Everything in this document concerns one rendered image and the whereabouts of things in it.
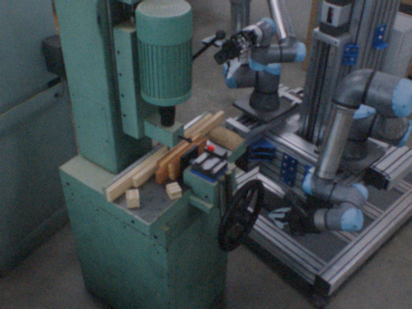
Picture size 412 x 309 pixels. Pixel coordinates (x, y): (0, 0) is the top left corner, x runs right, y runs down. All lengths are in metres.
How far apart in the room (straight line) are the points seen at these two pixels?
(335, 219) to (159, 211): 0.59
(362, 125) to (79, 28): 1.13
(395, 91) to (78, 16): 1.04
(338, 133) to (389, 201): 1.29
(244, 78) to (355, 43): 0.50
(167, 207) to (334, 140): 0.61
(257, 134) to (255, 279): 0.78
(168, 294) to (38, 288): 0.88
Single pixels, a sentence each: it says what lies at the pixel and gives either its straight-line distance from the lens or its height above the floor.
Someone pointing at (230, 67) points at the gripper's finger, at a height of 1.27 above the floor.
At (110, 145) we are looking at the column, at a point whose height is 0.95.
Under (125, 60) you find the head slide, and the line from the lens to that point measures 1.62.
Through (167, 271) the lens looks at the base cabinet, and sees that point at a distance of 1.86.
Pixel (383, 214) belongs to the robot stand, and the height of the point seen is 0.23.
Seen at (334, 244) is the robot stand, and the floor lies 0.21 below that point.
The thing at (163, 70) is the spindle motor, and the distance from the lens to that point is 1.52.
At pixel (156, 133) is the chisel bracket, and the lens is 1.74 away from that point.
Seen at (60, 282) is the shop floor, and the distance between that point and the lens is 2.64.
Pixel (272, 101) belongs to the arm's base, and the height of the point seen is 0.87.
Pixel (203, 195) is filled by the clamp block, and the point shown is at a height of 0.89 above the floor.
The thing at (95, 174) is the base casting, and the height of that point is 0.80.
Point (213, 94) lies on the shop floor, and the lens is 3.98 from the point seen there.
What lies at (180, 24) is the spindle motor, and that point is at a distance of 1.46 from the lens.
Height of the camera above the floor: 2.04
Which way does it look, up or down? 38 degrees down
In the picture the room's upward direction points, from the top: 2 degrees clockwise
